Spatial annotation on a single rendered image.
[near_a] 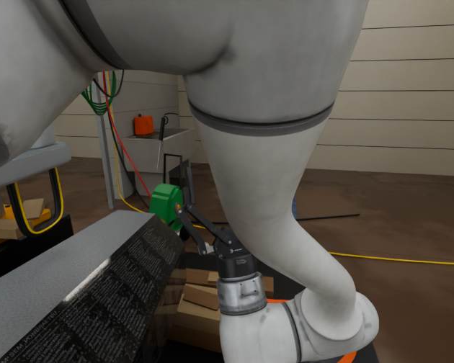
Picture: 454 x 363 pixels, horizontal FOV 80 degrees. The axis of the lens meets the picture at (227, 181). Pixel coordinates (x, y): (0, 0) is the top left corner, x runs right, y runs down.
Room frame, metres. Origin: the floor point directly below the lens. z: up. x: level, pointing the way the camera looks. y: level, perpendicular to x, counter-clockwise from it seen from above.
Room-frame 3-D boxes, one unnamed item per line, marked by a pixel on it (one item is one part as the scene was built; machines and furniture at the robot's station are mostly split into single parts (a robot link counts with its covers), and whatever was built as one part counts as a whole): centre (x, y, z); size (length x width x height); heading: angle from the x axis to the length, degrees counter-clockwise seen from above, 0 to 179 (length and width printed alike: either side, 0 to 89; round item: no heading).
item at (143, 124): (4.14, 1.23, 0.99); 0.50 x 0.22 x 0.33; 168
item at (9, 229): (1.17, 1.07, 0.81); 0.20 x 0.10 x 0.05; 86
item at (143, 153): (4.22, 1.00, 0.43); 1.30 x 0.62 x 0.86; 168
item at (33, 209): (1.40, 1.10, 0.80); 0.20 x 0.10 x 0.05; 25
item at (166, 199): (2.45, 0.60, 0.43); 0.35 x 0.35 x 0.87; 63
